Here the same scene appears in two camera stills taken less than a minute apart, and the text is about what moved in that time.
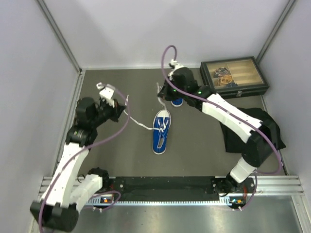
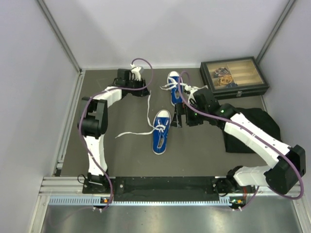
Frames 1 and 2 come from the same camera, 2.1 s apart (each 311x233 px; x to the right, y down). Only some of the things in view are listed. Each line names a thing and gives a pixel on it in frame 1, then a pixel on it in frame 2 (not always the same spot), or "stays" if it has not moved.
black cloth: [233, 143] stays
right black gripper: [164, 93] → [180, 109]
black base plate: [200, 186] stays
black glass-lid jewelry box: [234, 77] stays
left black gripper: [116, 110] → [142, 92]
